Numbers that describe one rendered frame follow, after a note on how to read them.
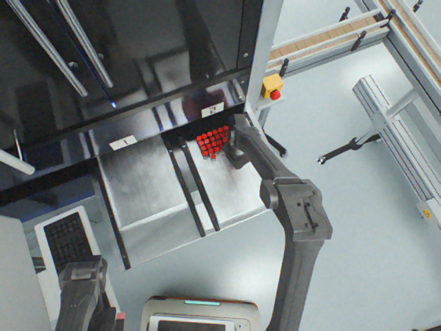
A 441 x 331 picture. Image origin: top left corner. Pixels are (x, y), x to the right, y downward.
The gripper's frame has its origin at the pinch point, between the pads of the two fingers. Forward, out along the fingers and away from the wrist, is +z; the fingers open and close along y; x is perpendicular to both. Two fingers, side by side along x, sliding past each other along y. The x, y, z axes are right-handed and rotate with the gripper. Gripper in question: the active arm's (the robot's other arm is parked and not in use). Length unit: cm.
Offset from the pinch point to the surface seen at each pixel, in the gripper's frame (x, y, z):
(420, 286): -65, -111, 91
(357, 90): -94, 1, 43
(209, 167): 8.7, 4.6, 3.5
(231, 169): 2.6, -1.1, 3.4
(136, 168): 31.7, 21.8, 3.8
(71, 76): 31, 21, -59
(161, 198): 30.4, 6.1, 3.8
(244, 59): -13.1, 15.8, -34.3
